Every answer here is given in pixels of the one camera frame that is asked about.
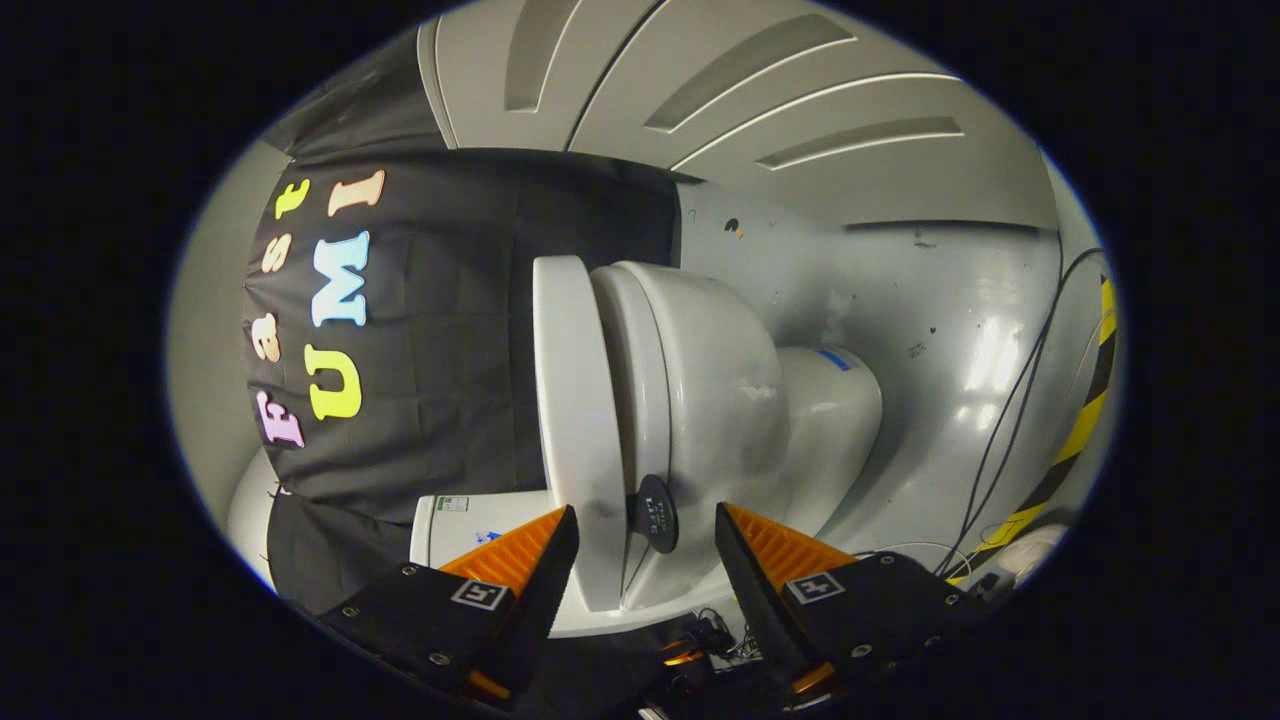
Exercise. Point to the white toilet lid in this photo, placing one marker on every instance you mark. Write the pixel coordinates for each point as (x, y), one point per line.
(575, 400)

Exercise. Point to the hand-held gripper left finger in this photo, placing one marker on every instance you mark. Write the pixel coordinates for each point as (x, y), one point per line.
(545, 600)

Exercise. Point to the white drawer cabinet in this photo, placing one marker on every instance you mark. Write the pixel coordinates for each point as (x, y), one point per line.
(620, 60)

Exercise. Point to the white toilet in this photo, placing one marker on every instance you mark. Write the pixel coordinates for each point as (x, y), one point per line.
(730, 380)

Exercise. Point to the white rounded object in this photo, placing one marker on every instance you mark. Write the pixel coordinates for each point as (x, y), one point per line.
(1035, 550)

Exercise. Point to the yellow black striped tape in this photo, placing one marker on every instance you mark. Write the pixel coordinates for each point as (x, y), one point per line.
(1085, 425)

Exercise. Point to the black backdrop cloth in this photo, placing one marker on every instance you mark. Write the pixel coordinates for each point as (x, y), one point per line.
(450, 350)

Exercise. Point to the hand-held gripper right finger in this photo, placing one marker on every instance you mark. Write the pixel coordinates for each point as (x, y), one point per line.
(755, 600)

